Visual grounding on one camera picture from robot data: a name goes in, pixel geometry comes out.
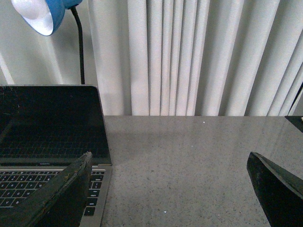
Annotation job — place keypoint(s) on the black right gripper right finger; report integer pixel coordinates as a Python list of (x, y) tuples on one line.
[(280, 193)]

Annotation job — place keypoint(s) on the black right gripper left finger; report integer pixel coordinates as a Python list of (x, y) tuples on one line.
[(59, 203)]

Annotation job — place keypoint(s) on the silver laptop black keyboard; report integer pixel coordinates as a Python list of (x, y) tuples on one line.
[(43, 129)]

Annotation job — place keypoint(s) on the white pleated curtain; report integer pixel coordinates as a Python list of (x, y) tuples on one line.
[(195, 57)]

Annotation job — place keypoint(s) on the blue desk lamp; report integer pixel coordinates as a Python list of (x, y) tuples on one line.
[(45, 17)]

